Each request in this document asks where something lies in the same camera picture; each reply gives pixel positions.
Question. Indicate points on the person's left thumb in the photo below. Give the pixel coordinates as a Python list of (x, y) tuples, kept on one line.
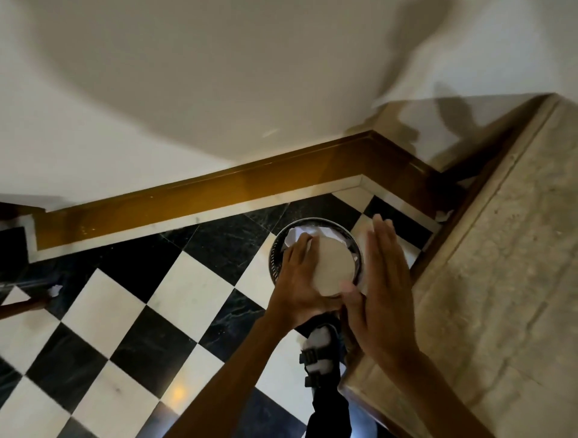
[(328, 306)]

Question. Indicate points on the round metal waste bin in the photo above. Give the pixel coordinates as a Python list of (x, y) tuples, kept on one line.
[(278, 261)]

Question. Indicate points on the person's right thumb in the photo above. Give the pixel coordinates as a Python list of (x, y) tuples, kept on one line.
[(351, 301)]

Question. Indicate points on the person's left hand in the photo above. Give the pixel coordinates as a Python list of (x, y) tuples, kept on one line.
[(296, 289)]

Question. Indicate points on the person's right hand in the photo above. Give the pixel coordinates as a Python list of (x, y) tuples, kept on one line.
[(384, 302)]

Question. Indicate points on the person's black trouser leg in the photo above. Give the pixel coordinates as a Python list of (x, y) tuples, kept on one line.
[(330, 415)]

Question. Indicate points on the brown wooden skirting board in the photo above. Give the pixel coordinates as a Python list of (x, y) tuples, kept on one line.
[(225, 189)]

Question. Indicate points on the crumpled white paper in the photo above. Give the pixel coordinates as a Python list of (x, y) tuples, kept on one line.
[(301, 236)]

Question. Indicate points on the person's right forearm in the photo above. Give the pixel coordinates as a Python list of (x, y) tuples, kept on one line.
[(433, 397)]

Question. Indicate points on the white round paper plate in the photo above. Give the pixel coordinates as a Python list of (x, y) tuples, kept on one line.
[(335, 266)]

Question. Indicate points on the beige marble counter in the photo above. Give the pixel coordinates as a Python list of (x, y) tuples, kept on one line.
[(496, 279)]

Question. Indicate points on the small white paper scrap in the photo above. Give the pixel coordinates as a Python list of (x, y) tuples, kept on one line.
[(54, 291)]

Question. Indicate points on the white paper piece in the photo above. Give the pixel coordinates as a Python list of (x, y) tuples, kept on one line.
[(445, 215)]

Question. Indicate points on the person's left forearm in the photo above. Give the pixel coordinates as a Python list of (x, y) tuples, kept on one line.
[(225, 383)]

